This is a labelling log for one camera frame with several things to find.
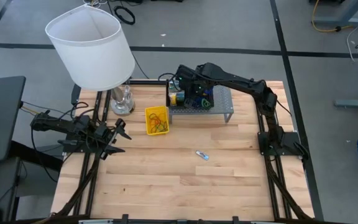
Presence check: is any grey desk foot bar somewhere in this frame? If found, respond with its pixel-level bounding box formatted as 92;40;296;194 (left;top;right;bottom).
335;98;358;109

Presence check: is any coiled black cable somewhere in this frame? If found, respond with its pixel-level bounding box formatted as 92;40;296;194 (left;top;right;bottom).
113;5;135;26

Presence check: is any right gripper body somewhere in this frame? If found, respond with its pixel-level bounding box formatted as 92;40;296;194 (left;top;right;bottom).
175;64;204;100

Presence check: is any grey desk base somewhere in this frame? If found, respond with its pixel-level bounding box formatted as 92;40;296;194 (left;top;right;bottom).
309;0;358;27

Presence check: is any grey perforated metal shelf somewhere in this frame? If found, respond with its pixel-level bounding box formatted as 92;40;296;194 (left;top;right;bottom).
168;80;235;124

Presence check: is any black lamp cord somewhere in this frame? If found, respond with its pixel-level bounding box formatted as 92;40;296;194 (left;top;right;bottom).
131;52;150;80

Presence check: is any yellow plastic slotted basket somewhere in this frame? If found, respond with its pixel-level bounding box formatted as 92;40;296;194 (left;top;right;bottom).
144;105;170;136

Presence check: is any table lamp with white shade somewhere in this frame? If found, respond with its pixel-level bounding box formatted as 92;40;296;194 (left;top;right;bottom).
44;4;135;117

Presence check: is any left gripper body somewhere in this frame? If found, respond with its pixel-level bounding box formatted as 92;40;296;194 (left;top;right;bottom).
94;124;117;155

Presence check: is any black aluminium table frame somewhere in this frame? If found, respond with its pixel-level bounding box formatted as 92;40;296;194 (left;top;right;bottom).
54;78;324;224

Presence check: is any yellow floor cable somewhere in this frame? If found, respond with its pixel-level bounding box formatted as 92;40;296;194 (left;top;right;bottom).
311;0;356;34

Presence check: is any orange rubber band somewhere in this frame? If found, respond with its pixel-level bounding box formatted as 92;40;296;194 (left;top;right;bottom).
150;116;164;130

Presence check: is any green coil wrist keychain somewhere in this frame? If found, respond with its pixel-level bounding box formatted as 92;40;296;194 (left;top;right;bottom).
200;97;213;110

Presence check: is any black side desk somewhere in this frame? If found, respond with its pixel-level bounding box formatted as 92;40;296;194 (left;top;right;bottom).
0;76;27;164

